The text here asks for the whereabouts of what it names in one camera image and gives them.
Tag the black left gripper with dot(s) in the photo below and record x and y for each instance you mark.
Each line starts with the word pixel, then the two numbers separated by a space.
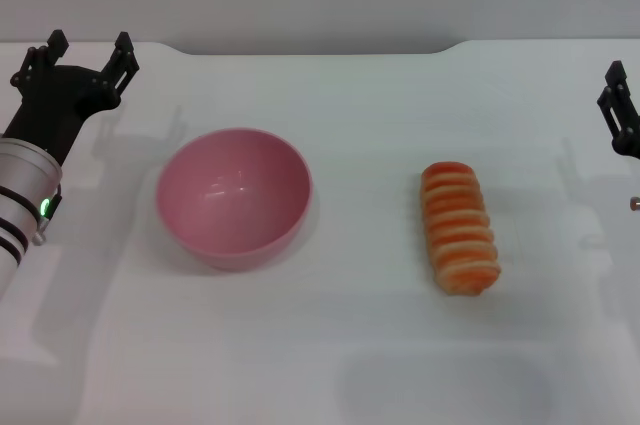
pixel 60 95

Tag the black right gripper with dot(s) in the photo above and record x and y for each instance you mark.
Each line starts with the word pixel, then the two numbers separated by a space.
pixel 631 145

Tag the orange striped bread roll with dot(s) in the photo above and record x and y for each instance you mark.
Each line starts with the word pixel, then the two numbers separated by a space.
pixel 460 225

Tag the pink plastic bowl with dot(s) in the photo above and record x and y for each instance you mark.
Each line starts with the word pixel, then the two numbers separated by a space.
pixel 235 195

